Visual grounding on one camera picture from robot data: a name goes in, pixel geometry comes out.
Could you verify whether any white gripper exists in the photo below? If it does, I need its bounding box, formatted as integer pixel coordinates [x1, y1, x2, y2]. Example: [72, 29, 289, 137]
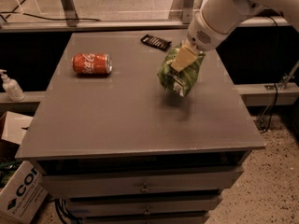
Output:
[171, 9, 233, 72]

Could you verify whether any green jalapeno chip bag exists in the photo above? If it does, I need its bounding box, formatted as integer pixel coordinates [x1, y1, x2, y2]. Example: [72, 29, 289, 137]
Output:
[157, 42, 206, 97]

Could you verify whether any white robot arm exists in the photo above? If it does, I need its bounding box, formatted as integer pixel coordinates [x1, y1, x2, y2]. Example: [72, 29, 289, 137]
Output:
[171, 0, 299, 72]

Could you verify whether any orange coke can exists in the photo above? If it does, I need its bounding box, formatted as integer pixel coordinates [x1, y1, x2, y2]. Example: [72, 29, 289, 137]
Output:
[72, 53, 112, 75]

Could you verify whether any black snack bar wrapper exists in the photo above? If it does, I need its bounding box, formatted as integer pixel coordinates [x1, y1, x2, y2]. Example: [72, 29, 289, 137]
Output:
[140, 35, 171, 51]

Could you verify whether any grey drawer cabinet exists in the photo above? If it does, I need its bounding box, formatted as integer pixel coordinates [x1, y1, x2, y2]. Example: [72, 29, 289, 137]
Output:
[17, 32, 264, 224]

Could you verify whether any white pump bottle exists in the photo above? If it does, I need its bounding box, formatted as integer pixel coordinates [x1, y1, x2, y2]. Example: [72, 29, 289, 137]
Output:
[0, 69, 25, 102]

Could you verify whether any white cardboard box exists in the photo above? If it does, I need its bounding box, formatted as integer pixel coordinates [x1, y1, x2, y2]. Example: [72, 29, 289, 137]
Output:
[0, 111, 48, 224]

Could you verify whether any black cable on floor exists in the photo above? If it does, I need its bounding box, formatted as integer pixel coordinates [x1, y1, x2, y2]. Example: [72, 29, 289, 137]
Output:
[255, 15, 281, 134]

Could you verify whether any grey metal frame rail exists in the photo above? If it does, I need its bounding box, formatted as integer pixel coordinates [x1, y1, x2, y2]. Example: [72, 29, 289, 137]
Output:
[0, 15, 291, 34]

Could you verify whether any black cable behind glass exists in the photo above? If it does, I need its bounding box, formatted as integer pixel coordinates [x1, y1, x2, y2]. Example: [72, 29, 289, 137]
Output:
[0, 0, 102, 22]

